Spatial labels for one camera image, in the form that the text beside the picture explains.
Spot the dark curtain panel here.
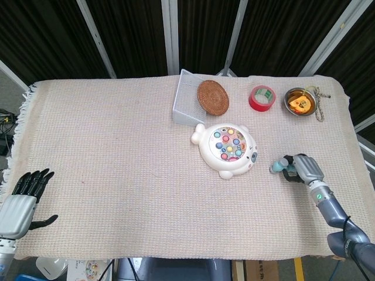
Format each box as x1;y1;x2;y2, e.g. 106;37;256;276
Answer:
318;0;375;132
86;0;169;78
0;0;111;80
178;0;241;76
231;0;351;77

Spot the white metal frame post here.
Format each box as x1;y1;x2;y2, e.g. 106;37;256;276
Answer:
76;0;117;79
354;116;375;172
0;60;30;91
216;0;250;77
300;0;364;77
161;0;180;76

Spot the white seal fishing toy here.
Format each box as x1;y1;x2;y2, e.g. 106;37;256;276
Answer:
191;122;258;180

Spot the teal grey toy hammer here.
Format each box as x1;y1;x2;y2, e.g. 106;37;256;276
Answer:
270;157;296;174

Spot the brown cardboard box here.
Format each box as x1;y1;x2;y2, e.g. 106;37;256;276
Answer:
244;259;279;281

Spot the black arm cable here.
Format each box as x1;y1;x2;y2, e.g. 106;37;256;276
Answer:
340;215;370;281

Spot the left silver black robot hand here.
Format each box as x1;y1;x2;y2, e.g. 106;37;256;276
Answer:
0;168;59;240

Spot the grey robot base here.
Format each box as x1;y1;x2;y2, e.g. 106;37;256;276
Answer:
117;257;233;281

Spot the clear plastic tray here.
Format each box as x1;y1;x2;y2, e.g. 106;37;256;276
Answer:
172;68;209;126

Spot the brown woven rattan coaster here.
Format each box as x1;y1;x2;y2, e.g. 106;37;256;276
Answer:
196;80;230;117

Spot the white plastic appliance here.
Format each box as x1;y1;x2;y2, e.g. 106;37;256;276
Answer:
35;257;70;279

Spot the stainless steel bowl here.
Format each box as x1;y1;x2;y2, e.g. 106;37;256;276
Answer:
283;87;320;117

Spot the colourful toy packaging box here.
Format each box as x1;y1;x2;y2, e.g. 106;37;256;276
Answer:
67;259;114;281

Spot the red tape roll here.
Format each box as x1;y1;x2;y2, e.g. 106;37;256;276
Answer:
248;85;277;112

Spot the beige woven fringed tablecloth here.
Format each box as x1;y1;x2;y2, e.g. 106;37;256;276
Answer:
1;74;371;261

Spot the black cable bundle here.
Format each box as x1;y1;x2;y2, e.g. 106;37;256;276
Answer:
0;108;16;156

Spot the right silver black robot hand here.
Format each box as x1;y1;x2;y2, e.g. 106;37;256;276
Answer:
281;153;325;185

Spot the braided beige cord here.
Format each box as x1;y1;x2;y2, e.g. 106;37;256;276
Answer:
304;84;332;122

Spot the orange yellow toy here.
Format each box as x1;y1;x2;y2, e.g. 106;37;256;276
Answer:
288;96;312;114

